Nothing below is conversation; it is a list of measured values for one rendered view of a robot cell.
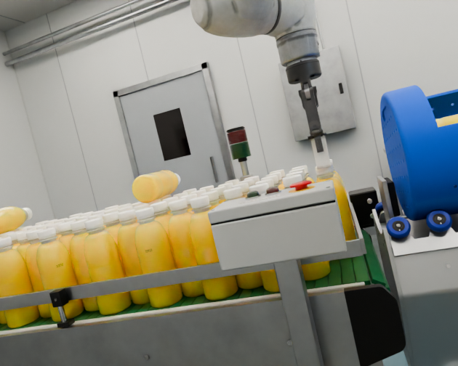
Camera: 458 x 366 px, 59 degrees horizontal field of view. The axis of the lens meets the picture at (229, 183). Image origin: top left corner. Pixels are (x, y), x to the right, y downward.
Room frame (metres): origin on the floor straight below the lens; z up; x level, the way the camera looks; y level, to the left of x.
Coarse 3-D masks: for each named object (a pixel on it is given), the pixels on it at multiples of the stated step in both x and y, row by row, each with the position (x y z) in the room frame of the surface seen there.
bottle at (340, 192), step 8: (320, 176) 0.89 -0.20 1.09; (328, 176) 0.89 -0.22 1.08; (336, 184) 0.88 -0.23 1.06; (336, 192) 0.87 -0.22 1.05; (344, 192) 0.88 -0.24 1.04; (344, 200) 0.88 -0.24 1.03; (344, 208) 0.87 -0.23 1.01; (344, 216) 0.87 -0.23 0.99; (344, 224) 0.87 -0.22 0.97; (352, 224) 0.88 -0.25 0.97; (352, 232) 0.88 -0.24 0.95
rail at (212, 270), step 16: (352, 240) 0.71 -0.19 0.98; (320, 256) 0.73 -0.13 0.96; (336, 256) 0.72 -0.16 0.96; (352, 256) 0.72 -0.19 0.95; (160, 272) 0.81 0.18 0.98; (176, 272) 0.80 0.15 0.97; (192, 272) 0.80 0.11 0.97; (208, 272) 0.79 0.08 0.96; (224, 272) 0.78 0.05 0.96; (240, 272) 0.77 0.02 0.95; (80, 288) 0.86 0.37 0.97; (96, 288) 0.85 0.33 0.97; (112, 288) 0.84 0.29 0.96; (128, 288) 0.83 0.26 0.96; (144, 288) 0.82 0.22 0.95; (0, 304) 0.92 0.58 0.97; (16, 304) 0.91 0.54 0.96; (32, 304) 0.90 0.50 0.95
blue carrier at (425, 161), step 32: (384, 96) 0.86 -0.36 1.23; (416, 96) 0.79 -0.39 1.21; (448, 96) 0.93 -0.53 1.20; (384, 128) 0.95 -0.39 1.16; (416, 128) 0.75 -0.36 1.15; (448, 128) 0.73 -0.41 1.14; (416, 160) 0.74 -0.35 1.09; (448, 160) 0.73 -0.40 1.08; (416, 192) 0.76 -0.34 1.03; (448, 192) 0.75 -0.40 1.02
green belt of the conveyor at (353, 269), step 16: (368, 240) 0.99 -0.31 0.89; (368, 256) 0.85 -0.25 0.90; (336, 272) 0.80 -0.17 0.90; (352, 272) 0.78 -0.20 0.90; (240, 288) 0.84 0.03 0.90; (256, 288) 0.81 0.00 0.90; (144, 304) 0.88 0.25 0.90; (176, 304) 0.83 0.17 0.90; (192, 304) 0.81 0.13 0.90; (48, 320) 0.93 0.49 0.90
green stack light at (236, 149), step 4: (236, 144) 1.31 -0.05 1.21; (240, 144) 1.31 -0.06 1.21; (244, 144) 1.31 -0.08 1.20; (248, 144) 1.32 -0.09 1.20; (232, 148) 1.32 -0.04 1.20; (236, 148) 1.31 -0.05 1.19; (240, 148) 1.31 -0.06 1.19; (244, 148) 1.31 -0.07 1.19; (248, 148) 1.32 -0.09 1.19; (232, 152) 1.32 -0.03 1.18; (236, 152) 1.31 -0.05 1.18; (240, 152) 1.30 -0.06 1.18; (244, 152) 1.31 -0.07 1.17; (248, 152) 1.31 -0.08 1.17; (232, 156) 1.33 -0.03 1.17; (236, 156) 1.31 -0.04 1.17; (240, 156) 1.31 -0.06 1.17; (244, 156) 1.31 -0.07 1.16
